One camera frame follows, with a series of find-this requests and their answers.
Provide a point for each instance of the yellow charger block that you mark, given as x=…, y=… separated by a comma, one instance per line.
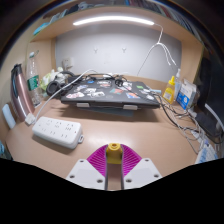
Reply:
x=114, y=154

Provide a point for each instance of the white wall socket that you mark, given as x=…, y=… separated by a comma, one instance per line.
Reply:
x=68, y=63

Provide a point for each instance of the clear plastic water bottle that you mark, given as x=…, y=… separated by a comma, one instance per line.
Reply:
x=32, y=80

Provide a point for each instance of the white power strip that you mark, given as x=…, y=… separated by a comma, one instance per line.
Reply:
x=56, y=131

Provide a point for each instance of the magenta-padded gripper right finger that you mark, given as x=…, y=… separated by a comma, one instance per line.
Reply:
x=143, y=173

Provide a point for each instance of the black monitor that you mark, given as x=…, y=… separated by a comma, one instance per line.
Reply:
x=205, y=83

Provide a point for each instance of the pink metal thermos bottle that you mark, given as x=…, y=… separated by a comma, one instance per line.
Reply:
x=20, y=96

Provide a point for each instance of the yellow squeeze bottle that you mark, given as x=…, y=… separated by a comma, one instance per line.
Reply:
x=169, y=93

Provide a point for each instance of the green and white plush toy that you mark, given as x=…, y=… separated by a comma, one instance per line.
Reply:
x=48, y=78

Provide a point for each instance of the white and blue packet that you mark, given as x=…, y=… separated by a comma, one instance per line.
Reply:
x=206, y=154

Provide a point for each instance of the black laptop with stickers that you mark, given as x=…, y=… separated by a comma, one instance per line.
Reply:
x=110, y=96

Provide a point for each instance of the white led light bar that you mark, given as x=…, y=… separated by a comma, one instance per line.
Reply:
x=113, y=19

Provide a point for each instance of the black headphones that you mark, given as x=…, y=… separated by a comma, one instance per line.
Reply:
x=51, y=88

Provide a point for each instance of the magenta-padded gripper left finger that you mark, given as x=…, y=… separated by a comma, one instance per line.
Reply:
x=83, y=173

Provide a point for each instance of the white spray bottle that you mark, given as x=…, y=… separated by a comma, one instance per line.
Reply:
x=177, y=80

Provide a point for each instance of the grey laptop stand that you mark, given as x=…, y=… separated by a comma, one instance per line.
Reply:
x=106, y=111

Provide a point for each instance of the blue and white box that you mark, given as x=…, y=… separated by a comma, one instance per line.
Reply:
x=185, y=96

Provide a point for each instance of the white wall hook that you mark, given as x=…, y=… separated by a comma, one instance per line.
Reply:
x=95, y=50
x=124, y=50

